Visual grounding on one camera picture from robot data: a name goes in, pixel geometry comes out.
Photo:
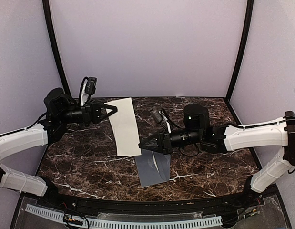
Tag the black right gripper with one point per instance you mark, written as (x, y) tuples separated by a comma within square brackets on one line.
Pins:
[(166, 149)]

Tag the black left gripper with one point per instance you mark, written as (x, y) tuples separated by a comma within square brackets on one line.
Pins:
[(92, 112)]

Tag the white letter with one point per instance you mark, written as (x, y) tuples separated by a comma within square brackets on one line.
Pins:
[(155, 162)]

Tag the blue-grey envelope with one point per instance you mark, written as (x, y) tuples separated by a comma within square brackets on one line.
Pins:
[(147, 172)]

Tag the white paper sheet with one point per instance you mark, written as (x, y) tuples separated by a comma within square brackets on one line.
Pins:
[(124, 127)]

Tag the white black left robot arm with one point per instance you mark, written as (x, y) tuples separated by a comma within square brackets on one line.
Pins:
[(48, 129)]

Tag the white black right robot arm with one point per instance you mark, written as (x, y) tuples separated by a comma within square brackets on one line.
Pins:
[(230, 137)]

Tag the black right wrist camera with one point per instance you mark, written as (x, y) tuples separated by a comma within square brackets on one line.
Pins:
[(156, 115)]

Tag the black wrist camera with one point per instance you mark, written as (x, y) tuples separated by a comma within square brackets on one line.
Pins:
[(91, 85), (156, 115)]

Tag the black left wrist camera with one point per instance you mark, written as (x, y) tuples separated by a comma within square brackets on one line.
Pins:
[(91, 85)]

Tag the black left frame post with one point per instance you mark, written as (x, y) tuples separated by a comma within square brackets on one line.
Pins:
[(54, 46)]

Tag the black frame post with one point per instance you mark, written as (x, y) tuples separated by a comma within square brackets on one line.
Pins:
[(54, 46), (241, 50)]

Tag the black front table rail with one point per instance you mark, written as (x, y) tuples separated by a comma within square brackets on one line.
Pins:
[(225, 204)]

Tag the white slotted cable duct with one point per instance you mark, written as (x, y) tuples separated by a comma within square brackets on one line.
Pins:
[(127, 221)]

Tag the black right frame post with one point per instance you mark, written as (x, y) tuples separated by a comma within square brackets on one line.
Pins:
[(241, 50)]

